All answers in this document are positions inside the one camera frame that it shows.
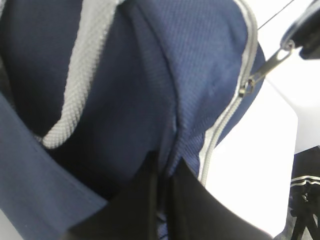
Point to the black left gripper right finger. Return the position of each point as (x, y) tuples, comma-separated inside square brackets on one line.
[(194, 214)]

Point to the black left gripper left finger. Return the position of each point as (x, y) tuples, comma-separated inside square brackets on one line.
[(131, 215)]

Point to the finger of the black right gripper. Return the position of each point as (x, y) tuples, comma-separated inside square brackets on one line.
[(304, 33)]

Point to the navy blue lunch bag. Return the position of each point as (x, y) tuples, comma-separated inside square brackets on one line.
[(89, 87)]

